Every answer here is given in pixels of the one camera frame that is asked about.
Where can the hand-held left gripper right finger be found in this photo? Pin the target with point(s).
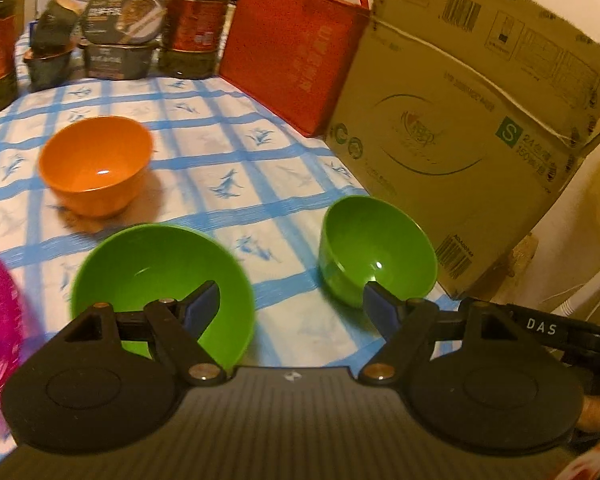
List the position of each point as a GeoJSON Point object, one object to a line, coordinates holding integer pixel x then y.
{"type": "Point", "coordinates": [380, 307]}

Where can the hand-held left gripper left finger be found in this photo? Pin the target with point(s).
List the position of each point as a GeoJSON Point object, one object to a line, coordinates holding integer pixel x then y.
{"type": "Point", "coordinates": [202, 307]}

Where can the small green bowl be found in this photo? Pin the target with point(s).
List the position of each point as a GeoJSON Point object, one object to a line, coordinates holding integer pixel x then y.
{"type": "Point", "coordinates": [375, 240]}

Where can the large green bowl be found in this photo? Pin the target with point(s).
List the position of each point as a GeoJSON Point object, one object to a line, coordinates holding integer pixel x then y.
{"type": "Point", "coordinates": [145, 265]}

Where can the orange bowl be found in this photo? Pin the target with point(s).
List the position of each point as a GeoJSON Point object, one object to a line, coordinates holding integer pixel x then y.
{"type": "Point", "coordinates": [97, 160]}

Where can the white pipe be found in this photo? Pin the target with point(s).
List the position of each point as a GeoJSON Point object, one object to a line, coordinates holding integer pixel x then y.
{"type": "Point", "coordinates": [585, 292]}

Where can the blue checked tablecloth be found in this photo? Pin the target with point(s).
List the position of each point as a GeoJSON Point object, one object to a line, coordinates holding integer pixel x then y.
{"type": "Point", "coordinates": [205, 140]}

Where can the large cardboard box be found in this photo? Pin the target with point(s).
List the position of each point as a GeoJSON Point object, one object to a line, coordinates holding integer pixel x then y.
{"type": "Point", "coordinates": [480, 110]}

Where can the black instant meal box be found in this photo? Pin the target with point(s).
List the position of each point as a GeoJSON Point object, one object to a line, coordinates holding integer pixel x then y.
{"type": "Point", "coordinates": [120, 60]}

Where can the red insulated bag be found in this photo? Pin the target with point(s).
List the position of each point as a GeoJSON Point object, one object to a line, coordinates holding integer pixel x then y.
{"type": "Point", "coordinates": [290, 45]}

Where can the small black container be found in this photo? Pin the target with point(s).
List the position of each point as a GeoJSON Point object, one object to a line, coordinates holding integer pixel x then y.
{"type": "Point", "coordinates": [47, 72]}

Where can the dark wrapped packet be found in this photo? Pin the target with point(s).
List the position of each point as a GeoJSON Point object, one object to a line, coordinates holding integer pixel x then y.
{"type": "Point", "coordinates": [55, 22]}

